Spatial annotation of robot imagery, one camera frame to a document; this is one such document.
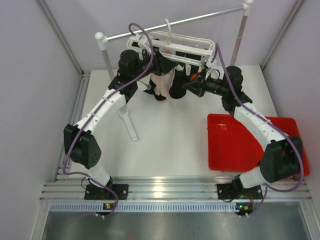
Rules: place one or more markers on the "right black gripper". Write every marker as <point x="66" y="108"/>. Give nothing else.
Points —
<point x="199" y="85"/>

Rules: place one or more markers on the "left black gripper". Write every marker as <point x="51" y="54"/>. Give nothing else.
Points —
<point x="161" y="64"/>

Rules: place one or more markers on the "dark green sock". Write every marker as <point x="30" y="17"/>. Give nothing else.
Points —
<point x="177" y="91"/>

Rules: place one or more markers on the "white clip sock hanger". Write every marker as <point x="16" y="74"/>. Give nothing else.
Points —
<point x="179" y="43"/>

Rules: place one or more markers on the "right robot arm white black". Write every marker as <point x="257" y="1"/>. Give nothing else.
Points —
<point x="282" y="154"/>

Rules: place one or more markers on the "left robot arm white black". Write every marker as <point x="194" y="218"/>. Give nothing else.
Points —
<point x="80" y="144"/>

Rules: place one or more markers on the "orange sock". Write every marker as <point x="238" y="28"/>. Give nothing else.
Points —
<point x="195" y="76"/>

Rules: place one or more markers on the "dark teal sock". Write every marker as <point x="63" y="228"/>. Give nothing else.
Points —
<point x="193" y="70"/>

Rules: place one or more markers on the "pink sock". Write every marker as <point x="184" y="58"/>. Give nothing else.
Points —
<point x="163" y="83"/>

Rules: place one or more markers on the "black sock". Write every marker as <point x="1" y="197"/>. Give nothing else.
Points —
<point x="152" y="91"/>

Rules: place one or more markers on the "white metal drying rack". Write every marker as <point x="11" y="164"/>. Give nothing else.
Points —
<point x="102" y="43"/>

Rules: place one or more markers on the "red plastic tray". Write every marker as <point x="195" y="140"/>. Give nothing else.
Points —
<point x="232" y="148"/>

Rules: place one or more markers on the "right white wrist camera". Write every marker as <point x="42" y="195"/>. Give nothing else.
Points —
<point x="208" y="64"/>

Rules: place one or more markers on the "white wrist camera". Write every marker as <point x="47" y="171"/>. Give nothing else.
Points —
<point x="208" y="64"/>
<point x="144" y="42"/>

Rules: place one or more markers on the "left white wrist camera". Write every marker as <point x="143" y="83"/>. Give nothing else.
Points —
<point x="144" y="42"/>

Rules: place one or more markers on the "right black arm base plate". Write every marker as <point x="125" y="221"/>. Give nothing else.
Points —
<point x="227" y="192"/>

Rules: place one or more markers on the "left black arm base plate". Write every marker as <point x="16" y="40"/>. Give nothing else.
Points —
<point x="93" y="192"/>

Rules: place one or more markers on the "aluminium rail frame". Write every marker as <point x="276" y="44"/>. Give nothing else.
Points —
<point x="158" y="189"/>

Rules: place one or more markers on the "grey slotted cable duct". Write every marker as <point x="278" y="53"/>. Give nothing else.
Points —
<point x="150" y="207"/>

